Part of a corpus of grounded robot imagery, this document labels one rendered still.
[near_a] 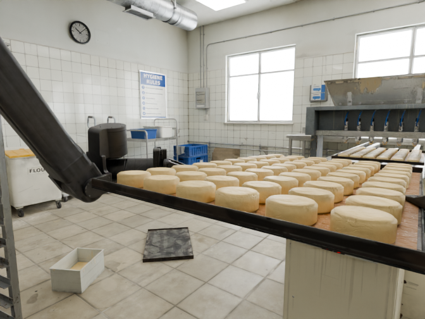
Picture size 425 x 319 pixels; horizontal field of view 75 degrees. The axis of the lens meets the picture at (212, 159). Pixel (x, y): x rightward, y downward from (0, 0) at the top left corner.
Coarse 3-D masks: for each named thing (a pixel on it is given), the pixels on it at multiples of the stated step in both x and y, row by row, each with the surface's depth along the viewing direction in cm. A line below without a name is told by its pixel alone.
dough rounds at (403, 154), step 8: (344, 152) 160; (352, 152) 162; (360, 152) 160; (368, 152) 167; (376, 152) 160; (384, 152) 162; (392, 152) 160; (400, 152) 161; (408, 152) 165; (416, 152) 160; (400, 160) 133; (408, 160) 131; (416, 160) 129
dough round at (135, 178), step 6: (120, 174) 41; (126, 174) 41; (132, 174) 41; (138, 174) 41; (144, 174) 41; (150, 174) 43; (120, 180) 41; (126, 180) 40; (132, 180) 40; (138, 180) 40; (132, 186) 40; (138, 186) 40
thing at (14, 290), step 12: (0, 120) 111; (0, 132) 111; (0, 144) 111; (0, 156) 111; (0, 168) 112; (0, 180) 112; (0, 192) 113; (0, 204) 114; (0, 216) 115; (12, 228) 117; (12, 240) 118; (12, 252) 118; (12, 264) 118; (12, 276) 118; (12, 288) 119; (12, 312) 121
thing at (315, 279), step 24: (288, 240) 98; (288, 264) 99; (312, 264) 94; (336, 264) 89; (360, 264) 84; (288, 288) 100; (312, 288) 95; (336, 288) 90; (360, 288) 85; (384, 288) 81; (288, 312) 101; (312, 312) 96; (336, 312) 90; (360, 312) 86; (384, 312) 82
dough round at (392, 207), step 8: (352, 200) 28; (360, 200) 28; (368, 200) 28; (376, 200) 28; (384, 200) 28; (392, 200) 28; (376, 208) 26; (384, 208) 26; (392, 208) 26; (400, 208) 26; (400, 216) 26
